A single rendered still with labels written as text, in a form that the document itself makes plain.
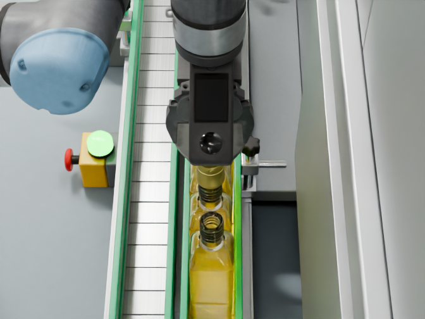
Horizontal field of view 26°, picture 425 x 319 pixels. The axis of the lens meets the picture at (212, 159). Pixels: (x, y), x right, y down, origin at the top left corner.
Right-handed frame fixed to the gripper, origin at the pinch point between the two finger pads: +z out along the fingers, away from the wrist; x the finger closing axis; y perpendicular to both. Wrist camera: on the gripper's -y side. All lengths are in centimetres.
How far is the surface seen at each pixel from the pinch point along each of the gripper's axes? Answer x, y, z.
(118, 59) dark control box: 18, 51, 41
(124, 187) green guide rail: 12.7, 10.4, 22.1
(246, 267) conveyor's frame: -5.1, 2.0, 30.7
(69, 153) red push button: 24, 27, 38
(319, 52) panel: -12.3, 5.8, -12.7
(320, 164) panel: -12.2, -5.6, -7.2
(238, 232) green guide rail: -3.7, 2.9, 22.1
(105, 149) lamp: 17.9, 25.7, 33.9
